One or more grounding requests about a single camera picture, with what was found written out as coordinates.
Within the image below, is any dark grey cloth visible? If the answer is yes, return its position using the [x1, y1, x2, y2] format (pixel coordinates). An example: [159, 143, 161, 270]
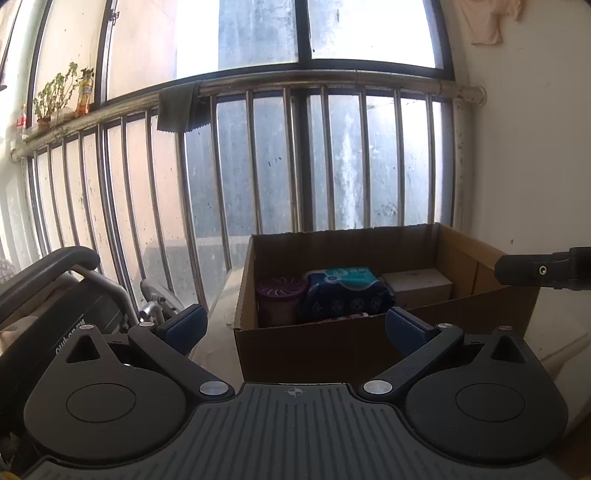
[157, 82, 202, 134]

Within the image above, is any blue wet wipes pack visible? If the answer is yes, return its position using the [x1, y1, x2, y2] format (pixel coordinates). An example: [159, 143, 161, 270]
[295, 265, 397, 324]

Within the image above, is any hanging pink garment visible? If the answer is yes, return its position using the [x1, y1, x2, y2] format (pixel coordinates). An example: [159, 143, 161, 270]
[455, 0, 527, 46]

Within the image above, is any orange drink bottle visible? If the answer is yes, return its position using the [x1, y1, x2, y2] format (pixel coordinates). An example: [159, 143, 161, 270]
[75, 68, 95, 117]

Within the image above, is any white rectangular carton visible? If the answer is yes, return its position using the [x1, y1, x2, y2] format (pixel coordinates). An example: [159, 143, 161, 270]
[381, 268, 453, 310]

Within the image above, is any brown cardboard box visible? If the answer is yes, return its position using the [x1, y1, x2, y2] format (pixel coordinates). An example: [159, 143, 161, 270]
[233, 222, 541, 384]

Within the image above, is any green potted plant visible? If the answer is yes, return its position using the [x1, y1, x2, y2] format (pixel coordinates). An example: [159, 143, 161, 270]
[33, 62, 79, 130]

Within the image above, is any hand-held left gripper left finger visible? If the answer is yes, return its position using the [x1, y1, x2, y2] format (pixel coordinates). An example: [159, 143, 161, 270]
[65, 304, 235, 403]

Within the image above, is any metal window railing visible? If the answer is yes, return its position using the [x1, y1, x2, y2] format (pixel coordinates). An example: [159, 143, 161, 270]
[9, 69, 488, 296]

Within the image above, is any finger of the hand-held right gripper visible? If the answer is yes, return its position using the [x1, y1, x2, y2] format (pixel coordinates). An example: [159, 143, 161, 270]
[494, 247, 591, 291]

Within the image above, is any black folded wheelchair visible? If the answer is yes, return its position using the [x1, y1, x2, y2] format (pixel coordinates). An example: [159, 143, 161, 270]
[0, 246, 208, 416]

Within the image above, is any purple lid air freshener can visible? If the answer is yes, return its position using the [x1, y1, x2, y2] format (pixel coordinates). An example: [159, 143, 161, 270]
[257, 277, 309, 328]

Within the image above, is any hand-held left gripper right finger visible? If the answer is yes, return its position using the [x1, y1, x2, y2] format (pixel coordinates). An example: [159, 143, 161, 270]
[360, 306, 527, 402]

